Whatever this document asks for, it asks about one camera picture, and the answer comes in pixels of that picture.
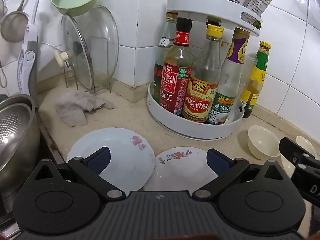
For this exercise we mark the small hanging whisk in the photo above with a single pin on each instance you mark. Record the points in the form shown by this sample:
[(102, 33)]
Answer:
[(2, 77)]

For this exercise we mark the red label soy sauce bottle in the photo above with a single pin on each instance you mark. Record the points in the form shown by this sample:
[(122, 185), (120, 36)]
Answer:
[(175, 87)]

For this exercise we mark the steel pot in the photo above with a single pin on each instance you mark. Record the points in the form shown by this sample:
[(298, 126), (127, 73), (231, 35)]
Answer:
[(22, 98)]

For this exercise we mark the cream ceramic bowl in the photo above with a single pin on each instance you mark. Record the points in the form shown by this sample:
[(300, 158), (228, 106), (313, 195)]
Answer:
[(263, 142), (306, 143)]

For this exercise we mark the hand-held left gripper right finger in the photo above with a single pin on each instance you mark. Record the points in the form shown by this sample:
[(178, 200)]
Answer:
[(217, 161)]

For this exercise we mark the purple label sauce bottle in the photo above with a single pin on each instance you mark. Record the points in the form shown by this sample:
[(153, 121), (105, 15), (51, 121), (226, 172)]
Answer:
[(237, 52)]

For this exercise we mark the metal mesh strainer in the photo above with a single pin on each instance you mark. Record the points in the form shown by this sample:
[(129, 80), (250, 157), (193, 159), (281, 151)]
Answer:
[(13, 26)]

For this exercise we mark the glass pot lid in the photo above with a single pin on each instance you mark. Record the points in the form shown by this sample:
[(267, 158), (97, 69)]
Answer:
[(100, 45)]

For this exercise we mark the textured steel basin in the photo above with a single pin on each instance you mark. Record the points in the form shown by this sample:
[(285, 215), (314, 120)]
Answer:
[(17, 130)]

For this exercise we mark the yellow green label oil bottle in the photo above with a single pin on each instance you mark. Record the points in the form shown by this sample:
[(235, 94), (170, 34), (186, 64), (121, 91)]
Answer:
[(260, 67)]

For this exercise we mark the clear bottle with green label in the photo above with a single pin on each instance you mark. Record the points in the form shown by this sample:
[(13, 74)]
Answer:
[(165, 42)]

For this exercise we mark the yellow cap vinegar bottle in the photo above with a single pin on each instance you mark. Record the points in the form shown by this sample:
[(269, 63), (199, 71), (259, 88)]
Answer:
[(200, 97)]

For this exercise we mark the white two-tier rotating rack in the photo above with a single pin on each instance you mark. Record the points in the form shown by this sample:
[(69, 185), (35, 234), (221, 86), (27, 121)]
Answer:
[(200, 8)]

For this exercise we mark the hanging metal utensil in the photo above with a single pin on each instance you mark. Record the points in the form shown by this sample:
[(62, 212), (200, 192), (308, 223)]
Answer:
[(37, 5)]

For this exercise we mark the grey dish rag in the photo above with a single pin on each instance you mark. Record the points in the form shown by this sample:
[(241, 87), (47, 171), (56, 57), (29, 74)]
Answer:
[(72, 107)]

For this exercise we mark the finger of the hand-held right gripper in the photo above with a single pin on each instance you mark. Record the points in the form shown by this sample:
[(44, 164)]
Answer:
[(290, 150)]

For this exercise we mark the white grey hanging tool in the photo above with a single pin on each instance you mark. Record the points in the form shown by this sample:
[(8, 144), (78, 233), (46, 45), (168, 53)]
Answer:
[(27, 62)]

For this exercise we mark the small white plate floral rim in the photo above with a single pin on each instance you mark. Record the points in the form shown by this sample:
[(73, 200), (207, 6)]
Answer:
[(175, 170)]

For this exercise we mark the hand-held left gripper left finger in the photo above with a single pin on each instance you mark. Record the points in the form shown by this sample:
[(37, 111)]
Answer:
[(98, 160)]

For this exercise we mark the large white plate pink flower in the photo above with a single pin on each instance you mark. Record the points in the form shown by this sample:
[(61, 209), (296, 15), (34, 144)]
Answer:
[(120, 145)]

